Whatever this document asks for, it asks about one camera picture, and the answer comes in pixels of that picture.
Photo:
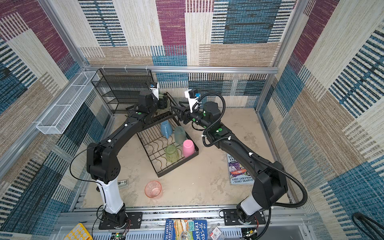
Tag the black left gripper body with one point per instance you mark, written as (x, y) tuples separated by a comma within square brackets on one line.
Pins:
[(162, 104)]

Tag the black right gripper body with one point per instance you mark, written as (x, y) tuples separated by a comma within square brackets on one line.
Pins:
[(184, 112)]

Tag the teal textured plastic cup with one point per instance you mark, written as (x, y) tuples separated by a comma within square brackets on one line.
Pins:
[(180, 135)]

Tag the blue ceramic mug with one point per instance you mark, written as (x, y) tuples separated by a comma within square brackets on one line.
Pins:
[(166, 129)]

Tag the pink plastic cup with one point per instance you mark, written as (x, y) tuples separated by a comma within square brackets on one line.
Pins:
[(188, 148)]

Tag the pink transparent glass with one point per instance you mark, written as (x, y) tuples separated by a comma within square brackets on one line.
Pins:
[(153, 189)]

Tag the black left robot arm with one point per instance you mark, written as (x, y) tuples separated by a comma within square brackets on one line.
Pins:
[(103, 164)]

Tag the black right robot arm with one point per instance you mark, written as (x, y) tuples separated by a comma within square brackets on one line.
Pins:
[(270, 179)]

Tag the black mesh shelf unit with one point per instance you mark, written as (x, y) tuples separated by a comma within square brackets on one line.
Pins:
[(120, 88)]

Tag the treehouse book on table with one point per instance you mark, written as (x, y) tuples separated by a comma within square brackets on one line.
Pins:
[(237, 173)]

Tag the blue treehouse book front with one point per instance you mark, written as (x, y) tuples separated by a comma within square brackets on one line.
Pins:
[(181, 229)]

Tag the small clear plastic packet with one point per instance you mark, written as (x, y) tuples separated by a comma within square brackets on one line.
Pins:
[(215, 233)]

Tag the yellow card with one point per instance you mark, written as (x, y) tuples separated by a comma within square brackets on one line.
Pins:
[(79, 232)]

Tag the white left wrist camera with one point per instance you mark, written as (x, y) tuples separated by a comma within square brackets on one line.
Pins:
[(153, 86)]

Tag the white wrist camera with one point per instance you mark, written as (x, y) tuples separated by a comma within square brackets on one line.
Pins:
[(193, 97), (153, 86)]

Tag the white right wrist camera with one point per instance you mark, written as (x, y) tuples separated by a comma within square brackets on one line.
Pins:
[(193, 97)]

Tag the black wire dish rack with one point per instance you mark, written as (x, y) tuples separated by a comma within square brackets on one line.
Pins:
[(155, 143)]

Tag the white mesh wall basket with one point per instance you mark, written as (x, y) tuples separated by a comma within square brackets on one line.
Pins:
[(57, 119)]

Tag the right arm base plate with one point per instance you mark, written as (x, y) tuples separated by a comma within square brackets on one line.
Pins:
[(231, 218)]

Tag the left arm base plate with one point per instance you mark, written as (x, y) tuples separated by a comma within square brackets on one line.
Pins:
[(132, 220)]

